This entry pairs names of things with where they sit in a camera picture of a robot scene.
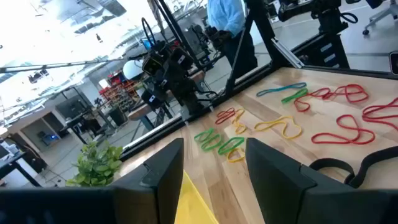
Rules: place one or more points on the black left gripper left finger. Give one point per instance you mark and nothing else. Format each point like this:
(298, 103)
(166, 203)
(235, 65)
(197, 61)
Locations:
(93, 205)

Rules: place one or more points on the red parts bin rack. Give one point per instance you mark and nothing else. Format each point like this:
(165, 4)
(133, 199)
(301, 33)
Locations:
(119, 93)

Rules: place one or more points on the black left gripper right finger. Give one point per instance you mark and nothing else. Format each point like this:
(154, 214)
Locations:
(295, 202)

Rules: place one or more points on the red rubber band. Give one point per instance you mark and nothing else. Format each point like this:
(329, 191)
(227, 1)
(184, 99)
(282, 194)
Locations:
(363, 115)
(311, 94)
(312, 139)
(367, 94)
(224, 116)

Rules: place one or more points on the black robot workstation stand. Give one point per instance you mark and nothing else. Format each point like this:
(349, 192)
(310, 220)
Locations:
(329, 46)

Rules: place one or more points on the green rubber band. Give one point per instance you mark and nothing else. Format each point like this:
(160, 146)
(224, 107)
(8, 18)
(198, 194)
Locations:
(219, 151)
(293, 96)
(220, 140)
(196, 137)

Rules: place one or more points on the yellow translucent plastic bin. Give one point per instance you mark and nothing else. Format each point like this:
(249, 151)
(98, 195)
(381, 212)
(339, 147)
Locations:
(192, 208)

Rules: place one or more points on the blue rubber band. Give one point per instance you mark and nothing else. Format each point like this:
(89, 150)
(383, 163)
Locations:
(273, 90)

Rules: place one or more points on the green plant in white pot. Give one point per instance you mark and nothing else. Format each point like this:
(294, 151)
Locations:
(96, 168)

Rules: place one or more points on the white office chair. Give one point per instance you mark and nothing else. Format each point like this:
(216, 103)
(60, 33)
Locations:
(384, 12)

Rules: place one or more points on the yellow rubber band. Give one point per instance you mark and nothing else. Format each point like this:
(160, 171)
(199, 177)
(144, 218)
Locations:
(238, 123)
(235, 160)
(255, 126)

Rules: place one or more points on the person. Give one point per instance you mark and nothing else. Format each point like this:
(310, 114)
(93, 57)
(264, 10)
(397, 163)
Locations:
(227, 15)

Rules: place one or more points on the white round dome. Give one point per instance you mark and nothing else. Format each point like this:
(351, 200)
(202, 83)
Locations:
(133, 70)

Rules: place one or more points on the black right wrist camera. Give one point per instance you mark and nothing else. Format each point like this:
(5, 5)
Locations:
(152, 65)

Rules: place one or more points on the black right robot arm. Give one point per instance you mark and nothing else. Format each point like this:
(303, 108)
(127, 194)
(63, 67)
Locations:
(186, 93)

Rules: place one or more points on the wide black rubber band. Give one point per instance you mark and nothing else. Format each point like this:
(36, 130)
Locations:
(331, 162)

